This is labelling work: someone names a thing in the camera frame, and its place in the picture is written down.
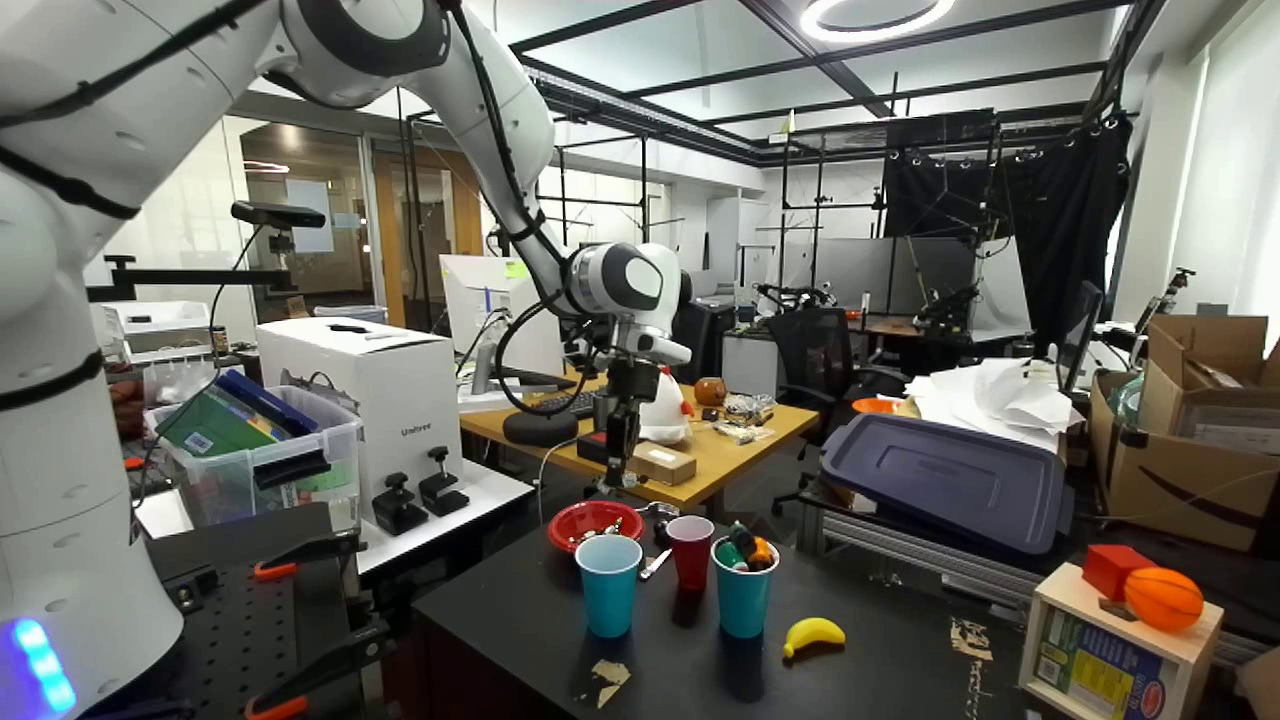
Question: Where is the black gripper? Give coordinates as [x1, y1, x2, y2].
[593, 356, 662, 493]

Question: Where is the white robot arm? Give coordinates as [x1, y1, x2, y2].
[0, 0, 688, 720]

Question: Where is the red plastic bowl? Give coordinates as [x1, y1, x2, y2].
[547, 501, 645, 554]

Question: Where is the orange bowl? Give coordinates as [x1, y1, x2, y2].
[853, 398, 894, 417]

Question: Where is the white plush toy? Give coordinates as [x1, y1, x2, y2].
[639, 371, 694, 444]

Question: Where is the brown cardboard box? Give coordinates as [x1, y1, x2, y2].
[633, 444, 698, 485]

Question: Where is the brown round ball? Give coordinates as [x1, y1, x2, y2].
[694, 378, 728, 412]

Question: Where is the wooden desk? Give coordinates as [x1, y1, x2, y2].
[461, 404, 815, 509]

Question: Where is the red plastic cup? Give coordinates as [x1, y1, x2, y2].
[664, 517, 718, 597]

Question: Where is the white plastic fork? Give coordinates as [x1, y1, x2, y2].
[639, 549, 674, 583]

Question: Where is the empty teal plastic cup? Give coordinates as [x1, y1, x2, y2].
[575, 536, 645, 639]

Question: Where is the white equipment box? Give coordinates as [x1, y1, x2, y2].
[258, 317, 461, 512]

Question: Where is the yellow toy banana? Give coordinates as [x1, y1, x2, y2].
[783, 618, 848, 660]

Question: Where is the clear plastic storage bin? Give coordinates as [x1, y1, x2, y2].
[156, 371, 363, 534]

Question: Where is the dark blue bin lid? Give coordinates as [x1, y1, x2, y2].
[822, 417, 1072, 556]

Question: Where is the white paper stack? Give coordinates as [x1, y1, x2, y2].
[909, 356, 1079, 451]

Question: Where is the red toy block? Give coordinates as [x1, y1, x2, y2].
[1084, 544, 1147, 602]

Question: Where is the wooden toy box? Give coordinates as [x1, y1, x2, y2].
[1020, 564, 1223, 720]

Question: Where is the orange toy ball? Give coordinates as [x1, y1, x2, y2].
[1123, 567, 1206, 634]

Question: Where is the open cardboard box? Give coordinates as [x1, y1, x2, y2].
[1087, 317, 1280, 556]

